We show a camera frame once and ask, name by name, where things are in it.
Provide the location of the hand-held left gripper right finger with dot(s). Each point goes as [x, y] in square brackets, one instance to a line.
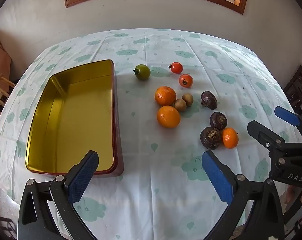
[217, 177]

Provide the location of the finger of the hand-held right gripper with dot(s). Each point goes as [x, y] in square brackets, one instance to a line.
[287, 116]
[263, 136]

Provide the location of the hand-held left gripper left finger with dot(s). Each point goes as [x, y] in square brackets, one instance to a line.
[83, 177]

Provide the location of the small mandarin orange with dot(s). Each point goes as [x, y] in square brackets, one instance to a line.
[230, 138]

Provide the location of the dark brown water chestnut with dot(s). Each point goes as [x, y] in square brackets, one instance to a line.
[218, 120]
[209, 100]
[210, 137]

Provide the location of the red gold rectangular tin box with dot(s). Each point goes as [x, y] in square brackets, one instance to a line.
[73, 120]

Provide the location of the large mandarin orange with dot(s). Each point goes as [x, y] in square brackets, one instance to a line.
[168, 116]
[165, 95]

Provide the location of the tan longan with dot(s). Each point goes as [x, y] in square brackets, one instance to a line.
[180, 105]
[187, 99]

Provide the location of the red tomato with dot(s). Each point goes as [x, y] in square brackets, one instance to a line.
[186, 80]
[176, 67]

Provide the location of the green tomato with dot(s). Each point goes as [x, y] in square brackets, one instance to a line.
[142, 72]

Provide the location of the person's right hand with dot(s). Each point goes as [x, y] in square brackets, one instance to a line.
[289, 195]

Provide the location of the dark wooden cabinet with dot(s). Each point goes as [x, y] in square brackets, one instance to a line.
[298, 87]

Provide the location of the white cloud print tablecloth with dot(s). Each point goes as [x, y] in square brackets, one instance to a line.
[141, 130]

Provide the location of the wooden stool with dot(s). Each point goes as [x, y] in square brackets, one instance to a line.
[5, 81]

